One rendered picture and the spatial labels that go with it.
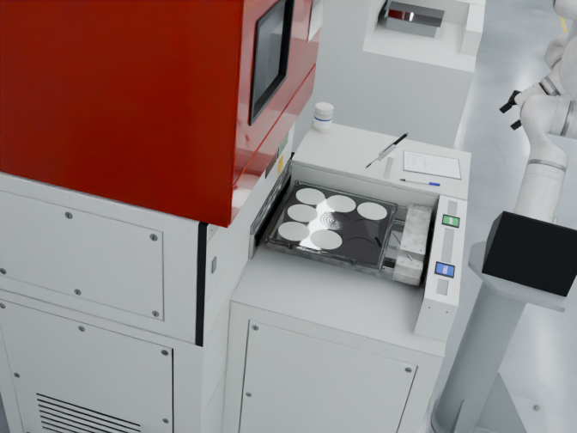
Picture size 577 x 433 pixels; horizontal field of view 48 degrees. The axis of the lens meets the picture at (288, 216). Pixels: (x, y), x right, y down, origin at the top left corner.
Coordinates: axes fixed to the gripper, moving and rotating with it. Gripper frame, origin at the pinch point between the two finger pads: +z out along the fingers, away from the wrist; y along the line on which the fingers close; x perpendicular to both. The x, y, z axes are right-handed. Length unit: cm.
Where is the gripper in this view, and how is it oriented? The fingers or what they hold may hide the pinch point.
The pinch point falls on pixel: (508, 118)
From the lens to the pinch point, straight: 250.1
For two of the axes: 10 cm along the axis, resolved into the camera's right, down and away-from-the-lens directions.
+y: -2.2, -7.5, 6.2
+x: -6.7, -3.5, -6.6
